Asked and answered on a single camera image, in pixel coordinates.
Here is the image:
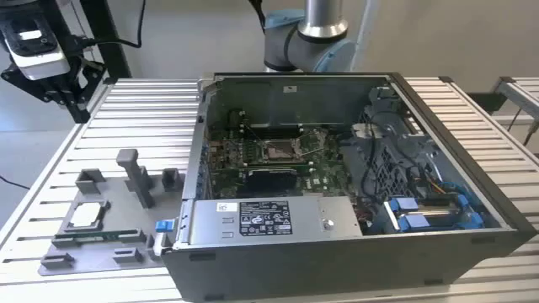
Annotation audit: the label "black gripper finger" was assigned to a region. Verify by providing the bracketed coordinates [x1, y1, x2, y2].
[65, 60, 106, 124]
[0, 65, 66, 107]

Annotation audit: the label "silver CPU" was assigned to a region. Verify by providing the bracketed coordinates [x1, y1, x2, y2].
[66, 201, 106, 229]

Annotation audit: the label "RAM slot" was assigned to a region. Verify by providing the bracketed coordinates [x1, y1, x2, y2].
[241, 160, 313, 169]
[238, 122, 305, 131]

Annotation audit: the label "CPU socket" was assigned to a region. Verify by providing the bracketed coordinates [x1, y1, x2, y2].
[261, 140, 302, 162]

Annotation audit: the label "grey parts rack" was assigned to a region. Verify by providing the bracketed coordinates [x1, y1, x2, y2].
[37, 148, 186, 277]

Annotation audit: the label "green RAM stick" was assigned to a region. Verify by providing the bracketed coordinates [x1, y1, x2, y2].
[56, 229, 138, 241]

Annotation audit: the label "black heatsink block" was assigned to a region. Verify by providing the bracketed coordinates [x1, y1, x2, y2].
[246, 168, 297, 192]

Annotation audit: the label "metal socket cover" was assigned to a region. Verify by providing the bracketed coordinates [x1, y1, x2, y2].
[293, 127, 328, 143]

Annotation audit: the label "metal locking lever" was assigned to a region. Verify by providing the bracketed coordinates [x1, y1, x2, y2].
[300, 144, 329, 156]

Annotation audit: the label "green motherboard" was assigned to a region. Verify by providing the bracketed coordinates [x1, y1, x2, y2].
[205, 125, 360, 200]

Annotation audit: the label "silver power supply unit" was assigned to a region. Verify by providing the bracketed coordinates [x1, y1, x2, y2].
[186, 196, 364, 247]

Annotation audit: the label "grey drive cage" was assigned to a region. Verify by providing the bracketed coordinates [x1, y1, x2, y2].
[339, 85, 503, 236]

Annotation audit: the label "dark grey PC case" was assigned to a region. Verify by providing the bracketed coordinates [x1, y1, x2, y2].
[161, 71, 537, 300]

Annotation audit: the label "blue disk carrier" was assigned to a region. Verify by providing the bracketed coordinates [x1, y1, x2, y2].
[388, 196, 420, 211]
[396, 213, 431, 233]

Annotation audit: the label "metal slat side table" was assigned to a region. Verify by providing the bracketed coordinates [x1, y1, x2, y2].
[491, 75, 539, 149]

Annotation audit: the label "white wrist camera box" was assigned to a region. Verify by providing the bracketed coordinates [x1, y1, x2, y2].
[0, 19, 70, 80]

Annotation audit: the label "black frame post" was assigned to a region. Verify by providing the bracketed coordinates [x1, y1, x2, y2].
[78, 0, 133, 80]

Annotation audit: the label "black camera cable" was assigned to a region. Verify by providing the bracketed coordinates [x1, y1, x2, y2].
[81, 0, 146, 49]

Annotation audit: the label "black floor cable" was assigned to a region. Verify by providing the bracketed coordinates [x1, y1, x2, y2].
[0, 175, 30, 191]

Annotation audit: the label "orange and yellow wires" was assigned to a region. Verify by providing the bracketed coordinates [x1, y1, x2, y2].
[413, 178, 448, 196]

